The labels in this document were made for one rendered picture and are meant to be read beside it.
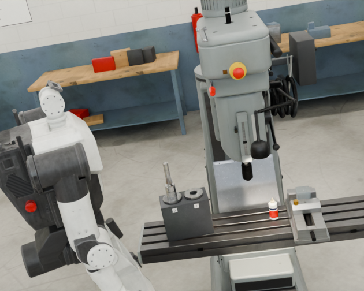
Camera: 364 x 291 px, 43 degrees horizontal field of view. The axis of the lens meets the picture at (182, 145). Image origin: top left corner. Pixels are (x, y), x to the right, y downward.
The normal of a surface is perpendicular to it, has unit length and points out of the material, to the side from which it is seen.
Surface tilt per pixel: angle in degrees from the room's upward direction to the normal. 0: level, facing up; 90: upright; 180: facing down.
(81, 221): 89
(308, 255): 0
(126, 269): 115
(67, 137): 41
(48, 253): 90
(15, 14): 90
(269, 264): 0
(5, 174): 90
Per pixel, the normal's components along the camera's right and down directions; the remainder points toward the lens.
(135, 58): -0.09, 0.43
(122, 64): 0.13, 0.39
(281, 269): -0.16, -0.90
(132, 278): 0.36, 0.33
